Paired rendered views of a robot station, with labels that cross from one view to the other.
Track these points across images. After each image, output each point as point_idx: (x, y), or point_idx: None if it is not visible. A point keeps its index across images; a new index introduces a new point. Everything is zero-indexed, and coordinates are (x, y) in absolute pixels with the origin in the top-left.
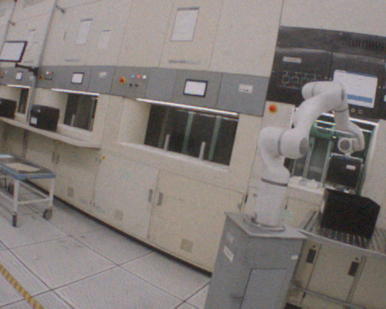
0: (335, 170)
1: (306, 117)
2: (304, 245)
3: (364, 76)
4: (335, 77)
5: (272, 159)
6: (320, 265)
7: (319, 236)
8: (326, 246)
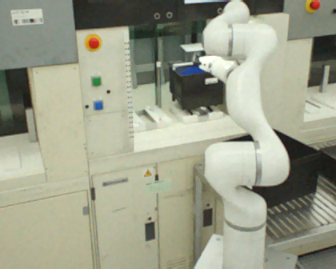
0: (191, 91)
1: (261, 110)
2: (200, 212)
3: None
4: None
5: (240, 194)
6: (222, 221)
7: (295, 238)
8: None
